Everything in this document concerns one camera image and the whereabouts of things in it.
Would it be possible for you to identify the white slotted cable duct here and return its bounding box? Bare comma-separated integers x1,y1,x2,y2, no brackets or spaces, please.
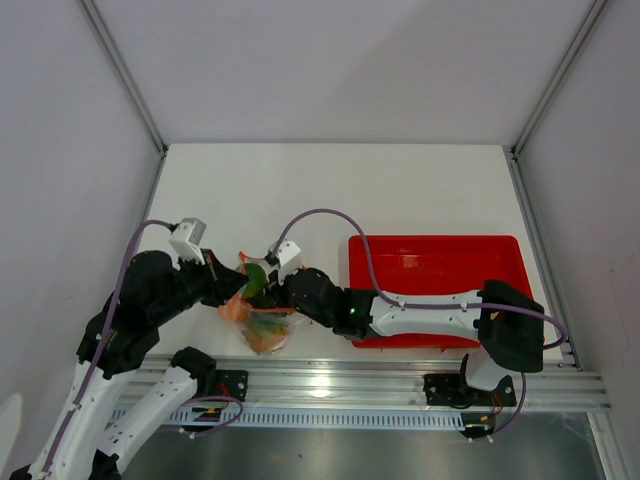
162,406,464,431

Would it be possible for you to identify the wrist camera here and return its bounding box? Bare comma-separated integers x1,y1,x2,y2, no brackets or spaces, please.
265,239,303,283
169,218,207,265

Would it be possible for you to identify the aluminium corner post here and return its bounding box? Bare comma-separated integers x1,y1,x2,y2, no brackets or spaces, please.
76,0,168,155
510,0,613,161

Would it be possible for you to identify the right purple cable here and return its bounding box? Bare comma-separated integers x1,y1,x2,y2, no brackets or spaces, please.
274,208,570,351

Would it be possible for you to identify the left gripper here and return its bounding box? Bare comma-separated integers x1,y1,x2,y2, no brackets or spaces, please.
152,247,249,323

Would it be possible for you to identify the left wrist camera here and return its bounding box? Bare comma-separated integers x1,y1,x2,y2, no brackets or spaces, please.
169,218,207,265

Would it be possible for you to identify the toy pineapple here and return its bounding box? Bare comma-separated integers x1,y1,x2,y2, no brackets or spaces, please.
241,295,292,354

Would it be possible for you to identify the aluminium mounting rail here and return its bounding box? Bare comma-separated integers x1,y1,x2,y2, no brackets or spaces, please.
67,357,612,414

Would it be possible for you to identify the left aluminium corner post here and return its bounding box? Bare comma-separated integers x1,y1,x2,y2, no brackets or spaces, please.
76,0,168,155

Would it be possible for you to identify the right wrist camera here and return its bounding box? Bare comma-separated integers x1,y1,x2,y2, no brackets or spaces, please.
265,239,303,283

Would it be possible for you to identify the toy orange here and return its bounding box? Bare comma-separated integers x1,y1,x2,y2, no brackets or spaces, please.
217,294,249,324

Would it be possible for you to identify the green toy lime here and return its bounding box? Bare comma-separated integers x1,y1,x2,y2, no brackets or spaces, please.
242,263,268,299

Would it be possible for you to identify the purple cable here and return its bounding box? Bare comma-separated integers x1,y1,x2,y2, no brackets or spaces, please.
29,218,179,476
274,208,570,351

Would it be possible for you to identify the red plastic tray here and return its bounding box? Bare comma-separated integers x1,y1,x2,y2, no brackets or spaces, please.
348,235,533,350

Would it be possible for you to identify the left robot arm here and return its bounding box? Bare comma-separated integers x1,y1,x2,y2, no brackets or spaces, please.
11,250,249,479

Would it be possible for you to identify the clear zip top bag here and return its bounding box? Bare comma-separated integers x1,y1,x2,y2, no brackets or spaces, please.
217,252,301,355

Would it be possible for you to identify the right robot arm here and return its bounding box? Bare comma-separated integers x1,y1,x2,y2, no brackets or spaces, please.
267,268,544,404

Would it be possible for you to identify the right aluminium corner post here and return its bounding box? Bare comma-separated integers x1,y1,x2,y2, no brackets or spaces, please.
510,0,613,161

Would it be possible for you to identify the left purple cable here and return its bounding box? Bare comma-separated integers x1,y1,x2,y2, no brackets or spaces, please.
29,218,179,476

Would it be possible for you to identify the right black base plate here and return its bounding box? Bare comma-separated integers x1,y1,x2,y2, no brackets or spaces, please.
423,373,518,410

